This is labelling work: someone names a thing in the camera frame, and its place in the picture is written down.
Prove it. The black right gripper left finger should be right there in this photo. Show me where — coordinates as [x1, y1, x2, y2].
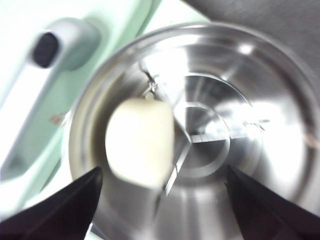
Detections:
[0, 166, 103, 240]

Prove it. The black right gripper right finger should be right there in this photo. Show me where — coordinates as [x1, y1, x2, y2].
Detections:
[224, 164, 320, 240]

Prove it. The smooth white steamed bun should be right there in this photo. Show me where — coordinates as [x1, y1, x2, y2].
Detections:
[104, 97, 176, 188]

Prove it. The green griddle cover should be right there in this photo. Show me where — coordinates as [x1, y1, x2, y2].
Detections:
[0, 0, 161, 201]

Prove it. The green pot with straight handle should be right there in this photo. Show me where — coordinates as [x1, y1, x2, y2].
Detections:
[67, 21, 320, 240]

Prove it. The silver griddle handle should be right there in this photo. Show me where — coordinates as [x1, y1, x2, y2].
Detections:
[0, 17, 102, 185]

